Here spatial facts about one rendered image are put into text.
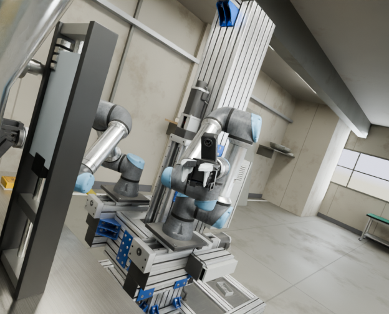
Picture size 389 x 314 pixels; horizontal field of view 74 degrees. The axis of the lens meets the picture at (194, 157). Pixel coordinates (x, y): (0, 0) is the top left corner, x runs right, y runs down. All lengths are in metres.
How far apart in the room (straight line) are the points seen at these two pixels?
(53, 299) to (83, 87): 0.43
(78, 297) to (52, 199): 0.23
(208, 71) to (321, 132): 6.30
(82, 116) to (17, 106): 3.02
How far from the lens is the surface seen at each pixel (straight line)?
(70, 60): 0.57
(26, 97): 3.54
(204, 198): 0.90
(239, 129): 1.12
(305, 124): 7.82
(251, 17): 1.53
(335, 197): 8.78
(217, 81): 1.45
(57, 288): 0.69
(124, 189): 1.58
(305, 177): 7.56
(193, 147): 1.01
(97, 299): 0.68
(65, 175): 0.55
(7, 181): 1.15
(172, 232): 1.23
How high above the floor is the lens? 1.32
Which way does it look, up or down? 6 degrees down
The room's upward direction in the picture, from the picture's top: 19 degrees clockwise
